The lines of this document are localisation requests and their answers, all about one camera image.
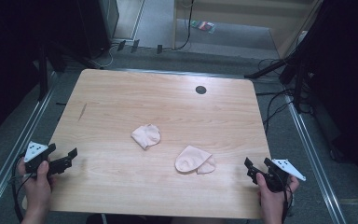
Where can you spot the person's lap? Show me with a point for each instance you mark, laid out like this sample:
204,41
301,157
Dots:
130,219

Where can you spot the person's left hand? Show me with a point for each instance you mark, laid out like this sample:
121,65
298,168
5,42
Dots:
37,193

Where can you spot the colourful packet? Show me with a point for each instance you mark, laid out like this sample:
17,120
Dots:
203,26

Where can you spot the metal floor rail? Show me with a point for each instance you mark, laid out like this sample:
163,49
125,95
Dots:
313,161
15,146

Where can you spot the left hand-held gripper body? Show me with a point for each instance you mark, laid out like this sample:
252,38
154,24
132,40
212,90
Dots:
34,155

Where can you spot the small black plug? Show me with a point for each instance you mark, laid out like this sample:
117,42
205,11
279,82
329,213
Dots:
135,45
159,49
121,45

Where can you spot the black round table grommet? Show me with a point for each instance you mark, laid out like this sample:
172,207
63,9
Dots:
200,90

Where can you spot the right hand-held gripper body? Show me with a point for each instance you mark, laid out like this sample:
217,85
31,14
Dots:
280,174

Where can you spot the light wooden frame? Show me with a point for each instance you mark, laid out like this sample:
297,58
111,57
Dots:
230,12

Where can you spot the pink sock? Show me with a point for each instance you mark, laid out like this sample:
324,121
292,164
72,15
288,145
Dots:
146,135
190,159

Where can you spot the black tripod stand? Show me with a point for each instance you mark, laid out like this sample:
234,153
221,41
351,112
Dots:
292,67

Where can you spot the black metal stand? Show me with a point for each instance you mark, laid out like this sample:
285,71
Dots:
43,71

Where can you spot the dark cabinet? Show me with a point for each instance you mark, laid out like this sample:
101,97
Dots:
97,28

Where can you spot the person's right hand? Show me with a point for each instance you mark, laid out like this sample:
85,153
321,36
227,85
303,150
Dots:
273,202

